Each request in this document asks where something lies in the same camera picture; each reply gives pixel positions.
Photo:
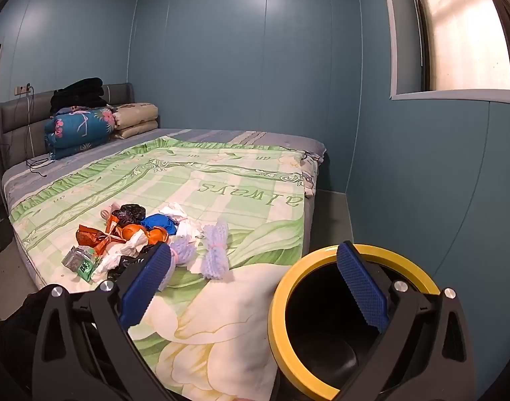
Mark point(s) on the black clothes pile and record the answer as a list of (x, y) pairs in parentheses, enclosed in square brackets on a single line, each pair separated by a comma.
[(79, 94)]

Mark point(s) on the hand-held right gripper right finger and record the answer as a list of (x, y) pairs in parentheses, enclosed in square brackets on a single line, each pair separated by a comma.
[(361, 286)]

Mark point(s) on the grey padded bed headboard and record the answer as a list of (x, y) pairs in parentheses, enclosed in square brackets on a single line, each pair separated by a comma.
[(21, 112)]

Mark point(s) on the blue plastic bag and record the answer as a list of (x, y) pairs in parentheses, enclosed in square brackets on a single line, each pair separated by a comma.
[(159, 221)]

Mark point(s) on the black plastic bag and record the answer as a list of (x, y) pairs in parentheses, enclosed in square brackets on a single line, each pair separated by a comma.
[(123, 269)]

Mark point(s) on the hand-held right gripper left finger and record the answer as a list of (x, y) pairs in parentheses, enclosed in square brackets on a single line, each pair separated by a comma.
[(148, 280)]

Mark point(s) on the folded floral pillow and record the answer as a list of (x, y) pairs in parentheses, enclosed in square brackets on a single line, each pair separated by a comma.
[(79, 129)]

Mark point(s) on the yellow-rimmed black trash bin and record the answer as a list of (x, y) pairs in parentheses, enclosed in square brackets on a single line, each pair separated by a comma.
[(280, 300)]

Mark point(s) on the orange foil wrapper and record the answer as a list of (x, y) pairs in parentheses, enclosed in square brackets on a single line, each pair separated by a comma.
[(90, 238)]

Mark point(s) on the wall power outlet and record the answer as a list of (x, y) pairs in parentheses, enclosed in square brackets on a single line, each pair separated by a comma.
[(20, 90)]

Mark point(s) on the beige folded quilt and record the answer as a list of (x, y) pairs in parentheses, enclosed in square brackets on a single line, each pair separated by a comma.
[(136, 119)]

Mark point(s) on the green floral bed sheet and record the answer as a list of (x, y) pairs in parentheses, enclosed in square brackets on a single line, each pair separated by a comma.
[(221, 200)]

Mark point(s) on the purple foam fruit net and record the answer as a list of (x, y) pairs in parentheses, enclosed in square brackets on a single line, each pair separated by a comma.
[(184, 252), (215, 255)]

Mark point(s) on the green snack packet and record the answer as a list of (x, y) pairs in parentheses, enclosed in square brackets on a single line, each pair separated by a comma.
[(85, 269)]

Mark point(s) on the white-framed window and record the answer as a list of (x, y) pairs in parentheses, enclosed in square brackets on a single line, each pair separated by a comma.
[(459, 29)]

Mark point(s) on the white plastic bag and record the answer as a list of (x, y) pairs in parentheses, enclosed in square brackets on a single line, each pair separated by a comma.
[(113, 261), (184, 227)]

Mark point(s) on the small orange peel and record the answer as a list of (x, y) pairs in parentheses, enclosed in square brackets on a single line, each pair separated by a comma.
[(156, 234)]

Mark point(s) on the black bag with purple net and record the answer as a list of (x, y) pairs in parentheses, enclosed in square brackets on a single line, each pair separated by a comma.
[(131, 213)]

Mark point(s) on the silver snack packet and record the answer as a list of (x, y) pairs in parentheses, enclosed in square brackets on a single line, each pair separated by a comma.
[(73, 259)]

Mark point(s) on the grey striped mattress sheet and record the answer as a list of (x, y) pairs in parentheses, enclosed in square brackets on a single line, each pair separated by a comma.
[(238, 135)]

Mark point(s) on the large orange peel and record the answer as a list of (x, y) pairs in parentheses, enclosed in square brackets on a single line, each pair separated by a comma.
[(133, 230)]

